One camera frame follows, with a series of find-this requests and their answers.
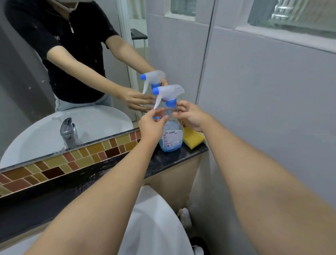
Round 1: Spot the white ceramic sink basin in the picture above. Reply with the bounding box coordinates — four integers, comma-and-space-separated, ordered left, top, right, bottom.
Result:
0, 185, 195, 255

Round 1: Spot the person's left hand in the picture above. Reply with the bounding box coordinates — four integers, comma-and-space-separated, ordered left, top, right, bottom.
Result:
138, 108, 169, 145

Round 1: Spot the small white bottle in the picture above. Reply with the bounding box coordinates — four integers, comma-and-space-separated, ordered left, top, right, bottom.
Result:
180, 208, 192, 229

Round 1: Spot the brown mosaic tile strip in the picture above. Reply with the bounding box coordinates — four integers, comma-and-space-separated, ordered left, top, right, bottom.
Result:
0, 119, 187, 198

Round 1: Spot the white blue spray trigger head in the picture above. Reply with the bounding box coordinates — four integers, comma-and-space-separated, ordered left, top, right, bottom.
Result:
152, 84, 185, 110

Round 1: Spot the glass block window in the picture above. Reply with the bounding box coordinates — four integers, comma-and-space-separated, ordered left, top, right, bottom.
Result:
235, 0, 336, 54

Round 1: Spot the black stone ledge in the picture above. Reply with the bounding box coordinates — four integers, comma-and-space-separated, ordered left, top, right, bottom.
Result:
0, 143, 209, 245

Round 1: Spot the person's right forearm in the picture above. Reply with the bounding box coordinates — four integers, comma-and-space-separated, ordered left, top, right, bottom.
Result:
202, 118, 336, 255

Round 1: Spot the person's left forearm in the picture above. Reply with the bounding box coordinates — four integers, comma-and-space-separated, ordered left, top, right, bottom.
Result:
23, 139, 161, 255

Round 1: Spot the yellow sponge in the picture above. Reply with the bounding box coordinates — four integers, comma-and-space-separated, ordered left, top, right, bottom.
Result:
183, 126, 206, 150

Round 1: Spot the clear hand soap bottle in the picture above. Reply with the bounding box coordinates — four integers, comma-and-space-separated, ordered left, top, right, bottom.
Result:
159, 106, 184, 153

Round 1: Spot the wall mirror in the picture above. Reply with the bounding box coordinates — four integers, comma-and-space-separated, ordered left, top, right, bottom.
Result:
0, 0, 216, 168

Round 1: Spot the person's right hand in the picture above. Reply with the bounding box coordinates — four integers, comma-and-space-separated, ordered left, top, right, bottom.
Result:
172, 100, 213, 133

